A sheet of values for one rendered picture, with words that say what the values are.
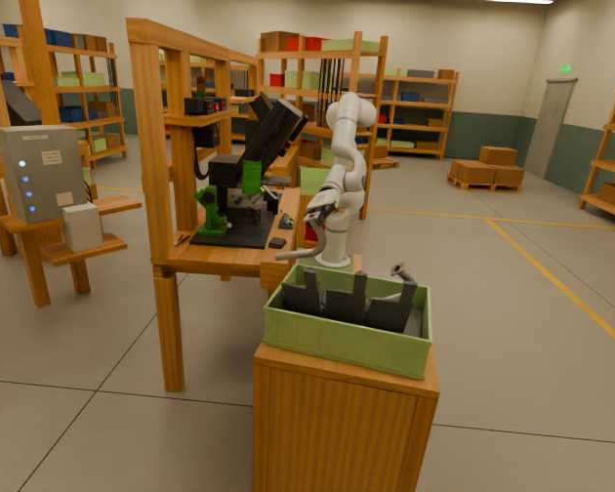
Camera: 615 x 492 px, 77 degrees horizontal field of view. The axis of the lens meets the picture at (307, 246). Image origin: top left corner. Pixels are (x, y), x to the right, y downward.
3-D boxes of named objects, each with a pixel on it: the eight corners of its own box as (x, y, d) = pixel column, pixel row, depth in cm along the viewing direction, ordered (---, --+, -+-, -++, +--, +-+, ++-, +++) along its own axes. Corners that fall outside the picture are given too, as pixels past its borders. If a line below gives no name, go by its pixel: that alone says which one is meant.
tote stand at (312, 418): (401, 435, 212) (428, 313, 181) (404, 534, 165) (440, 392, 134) (281, 410, 223) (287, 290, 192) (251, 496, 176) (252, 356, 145)
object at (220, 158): (244, 201, 288) (244, 155, 275) (236, 214, 260) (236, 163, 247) (220, 199, 288) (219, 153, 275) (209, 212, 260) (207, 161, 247)
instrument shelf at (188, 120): (237, 113, 282) (237, 107, 281) (202, 127, 199) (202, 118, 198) (203, 111, 282) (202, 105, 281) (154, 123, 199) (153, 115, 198)
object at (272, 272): (300, 205, 339) (301, 188, 333) (286, 290, 201) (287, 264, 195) (284, 204, 339) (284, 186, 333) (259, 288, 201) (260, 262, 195)
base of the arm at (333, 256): (351, 256, 216) (355, 225, 209) (348, 270, 199) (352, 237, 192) (318, 250, 219) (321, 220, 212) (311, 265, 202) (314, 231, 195)
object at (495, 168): (499, 183, 833) (509, 147, 804) (520, 192, 760) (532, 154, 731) (445, 180, 822) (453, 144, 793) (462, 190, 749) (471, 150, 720)
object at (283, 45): (336, 225, 518) (356, 20, 424) (251, 185, 684) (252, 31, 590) (365, 220, 549) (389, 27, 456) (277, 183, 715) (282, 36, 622)
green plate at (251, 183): (262, 195, 253) (263, 162, 250) (260, 195, 245) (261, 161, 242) (244, 193, 253) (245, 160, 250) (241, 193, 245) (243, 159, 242)
